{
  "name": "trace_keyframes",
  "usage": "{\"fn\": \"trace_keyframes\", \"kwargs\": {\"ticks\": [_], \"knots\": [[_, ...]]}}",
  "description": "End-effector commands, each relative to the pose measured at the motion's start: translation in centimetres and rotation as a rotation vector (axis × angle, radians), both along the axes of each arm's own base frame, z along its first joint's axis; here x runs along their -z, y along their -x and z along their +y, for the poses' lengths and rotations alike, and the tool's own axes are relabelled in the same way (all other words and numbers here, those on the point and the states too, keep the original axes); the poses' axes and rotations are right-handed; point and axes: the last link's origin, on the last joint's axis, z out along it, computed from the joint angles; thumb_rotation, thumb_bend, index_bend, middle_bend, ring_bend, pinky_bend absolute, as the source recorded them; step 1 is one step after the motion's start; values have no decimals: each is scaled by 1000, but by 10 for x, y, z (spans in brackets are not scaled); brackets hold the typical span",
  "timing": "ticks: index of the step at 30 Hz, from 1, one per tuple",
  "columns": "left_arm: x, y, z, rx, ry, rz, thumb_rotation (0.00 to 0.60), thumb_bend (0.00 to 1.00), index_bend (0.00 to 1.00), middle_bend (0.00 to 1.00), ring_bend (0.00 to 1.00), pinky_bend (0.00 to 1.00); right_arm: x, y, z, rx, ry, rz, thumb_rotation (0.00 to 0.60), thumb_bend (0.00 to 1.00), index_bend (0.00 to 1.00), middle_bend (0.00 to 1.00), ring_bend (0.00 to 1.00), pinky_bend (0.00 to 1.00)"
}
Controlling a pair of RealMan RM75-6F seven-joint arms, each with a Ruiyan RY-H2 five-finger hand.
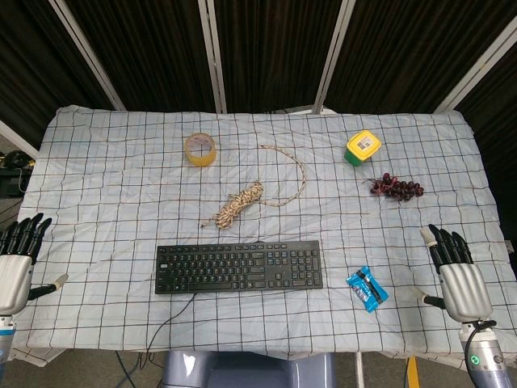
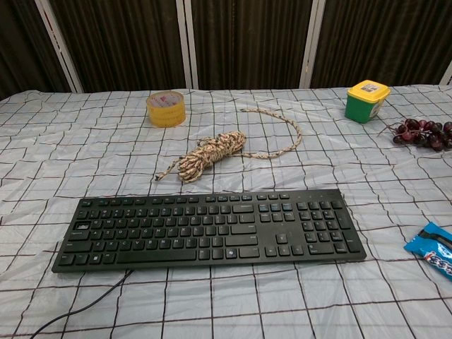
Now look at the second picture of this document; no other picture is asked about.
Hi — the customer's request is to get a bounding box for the black computer keyboard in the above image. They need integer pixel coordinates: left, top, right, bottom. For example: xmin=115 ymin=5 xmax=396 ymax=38
xmin=51 ymin=189 xmax=368 ymax=275

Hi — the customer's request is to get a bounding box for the white checked tablecloth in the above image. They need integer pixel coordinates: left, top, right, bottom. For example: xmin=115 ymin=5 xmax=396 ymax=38
xmin=0 ymin=83 xmax=452 ymax=339

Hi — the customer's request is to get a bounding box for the yellow packing tape roll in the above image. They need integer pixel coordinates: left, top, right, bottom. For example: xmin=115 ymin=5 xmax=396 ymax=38
xmin=145 ymin=90 xmax=186 ymax=127

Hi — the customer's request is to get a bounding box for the dark folding screen with white frames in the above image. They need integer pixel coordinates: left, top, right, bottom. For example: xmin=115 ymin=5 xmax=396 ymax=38
xmin=0 ymin=0 xmax=452 ymax=101

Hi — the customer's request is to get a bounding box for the green box with yellow lid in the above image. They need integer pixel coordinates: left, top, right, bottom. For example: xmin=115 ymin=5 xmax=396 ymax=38
xmin=345 ymin=80 xmax=391 ymax=124

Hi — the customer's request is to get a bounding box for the dark purple grape bunch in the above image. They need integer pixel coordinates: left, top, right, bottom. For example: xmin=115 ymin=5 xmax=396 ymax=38
xmin=377 ymin=119 xmax=452 ymax=153

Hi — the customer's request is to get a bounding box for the blue snack packet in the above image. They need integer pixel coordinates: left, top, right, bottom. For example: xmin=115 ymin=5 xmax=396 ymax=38
xmin=403 ymin=222 xmax=452 ymax=280

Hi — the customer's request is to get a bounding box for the beige braided rope bundle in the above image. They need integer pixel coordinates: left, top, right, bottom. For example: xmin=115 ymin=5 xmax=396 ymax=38
xmin=155 ymin=107 xmax=304 ymax=184

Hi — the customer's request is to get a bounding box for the black keyboard cable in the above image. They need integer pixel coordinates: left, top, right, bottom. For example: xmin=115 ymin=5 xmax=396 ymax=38
xmin=23 ymin=268 xmax=136 ymax=339

